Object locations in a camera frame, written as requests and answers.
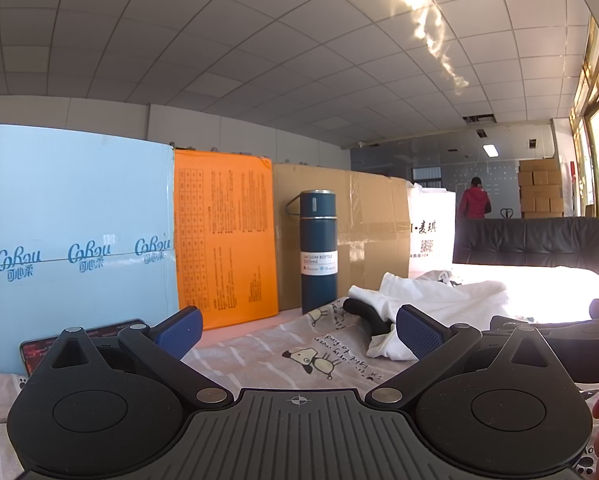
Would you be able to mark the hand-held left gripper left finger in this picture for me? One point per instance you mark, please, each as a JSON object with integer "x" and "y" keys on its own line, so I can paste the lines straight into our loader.
{"x": 182, "y": 334}

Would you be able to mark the white black-trimmed T-shirt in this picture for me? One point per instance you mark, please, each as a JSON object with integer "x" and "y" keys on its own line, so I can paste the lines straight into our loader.
{"x": 429, "y": 300}

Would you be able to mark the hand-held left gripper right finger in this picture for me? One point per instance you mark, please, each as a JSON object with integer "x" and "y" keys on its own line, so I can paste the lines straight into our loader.
{"x": 417, "y": 334}

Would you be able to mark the pallet jack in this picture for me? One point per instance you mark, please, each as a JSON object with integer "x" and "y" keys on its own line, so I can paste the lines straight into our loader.
{"x": 508, "y": 213}

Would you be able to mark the ceiling light panel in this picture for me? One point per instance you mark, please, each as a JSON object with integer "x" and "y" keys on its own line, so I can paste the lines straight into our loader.
{"x": 490, "y": 150}

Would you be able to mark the brown cardboard carton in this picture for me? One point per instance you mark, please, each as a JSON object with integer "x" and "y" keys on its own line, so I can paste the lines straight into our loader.
{"x": 369, "y": 225}

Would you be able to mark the dark blue vacuum bottle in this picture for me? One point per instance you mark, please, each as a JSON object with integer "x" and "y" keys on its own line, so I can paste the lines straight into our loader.
{"x": 318, "y": 260}

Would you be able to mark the orange carton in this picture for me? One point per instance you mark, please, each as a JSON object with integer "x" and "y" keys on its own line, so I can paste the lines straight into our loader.
{"x": 224, "y": 240}

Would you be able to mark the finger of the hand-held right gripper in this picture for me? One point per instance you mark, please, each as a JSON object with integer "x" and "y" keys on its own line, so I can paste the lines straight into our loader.
{"x": 504, "y": 322}

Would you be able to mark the large light blue carton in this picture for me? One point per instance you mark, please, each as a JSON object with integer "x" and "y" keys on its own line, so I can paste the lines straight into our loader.
{"x": 69, "y": 190}

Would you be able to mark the golden door frame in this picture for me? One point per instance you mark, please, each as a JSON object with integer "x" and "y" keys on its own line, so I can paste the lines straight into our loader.
{"x": 597, "y": 125}

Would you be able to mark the black leather sofa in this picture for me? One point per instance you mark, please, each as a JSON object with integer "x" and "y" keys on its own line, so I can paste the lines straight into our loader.
{"x": 539, "y": 245}

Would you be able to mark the black smartphone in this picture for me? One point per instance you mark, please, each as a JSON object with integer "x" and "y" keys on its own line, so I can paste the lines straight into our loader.
{"x": 36, "y": 349}

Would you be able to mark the white paper bag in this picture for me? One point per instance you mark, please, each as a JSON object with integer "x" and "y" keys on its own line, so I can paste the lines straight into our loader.
{"x": 432, "y": 230}

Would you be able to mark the white garment with black print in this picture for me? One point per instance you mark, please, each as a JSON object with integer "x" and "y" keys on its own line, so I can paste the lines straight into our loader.
{"x": 437, "y": 276}

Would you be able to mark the stack of cardboard boxes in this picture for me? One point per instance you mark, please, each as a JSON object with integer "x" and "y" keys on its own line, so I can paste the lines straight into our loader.
{"x": 542, "y": 187}

